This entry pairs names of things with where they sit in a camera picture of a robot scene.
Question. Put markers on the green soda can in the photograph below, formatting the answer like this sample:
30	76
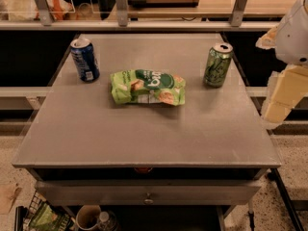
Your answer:
219	59

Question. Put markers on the clear plastic bottle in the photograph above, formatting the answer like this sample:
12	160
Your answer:
107	221

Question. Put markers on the green rice chip bag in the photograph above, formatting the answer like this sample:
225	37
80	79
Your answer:
143	86

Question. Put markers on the white paper cup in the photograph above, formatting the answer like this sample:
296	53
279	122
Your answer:
87	218

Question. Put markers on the blue soda can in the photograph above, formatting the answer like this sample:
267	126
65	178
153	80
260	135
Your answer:
82	52

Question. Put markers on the black wire basket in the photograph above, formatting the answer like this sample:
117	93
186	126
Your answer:
24	214

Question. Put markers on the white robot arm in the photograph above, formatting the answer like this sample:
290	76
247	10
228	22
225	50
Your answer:
289	40

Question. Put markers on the metal shelf rail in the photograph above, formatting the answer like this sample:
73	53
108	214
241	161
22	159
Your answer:
136	26

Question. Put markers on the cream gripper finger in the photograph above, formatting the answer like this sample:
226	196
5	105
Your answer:
285	90
268	40

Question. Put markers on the green snack bag in basket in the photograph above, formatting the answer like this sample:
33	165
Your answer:
48	219

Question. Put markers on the grey table drawer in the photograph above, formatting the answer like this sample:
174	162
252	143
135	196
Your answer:
148	192

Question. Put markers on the orange white snack bag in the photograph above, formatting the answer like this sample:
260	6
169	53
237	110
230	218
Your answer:
28	10

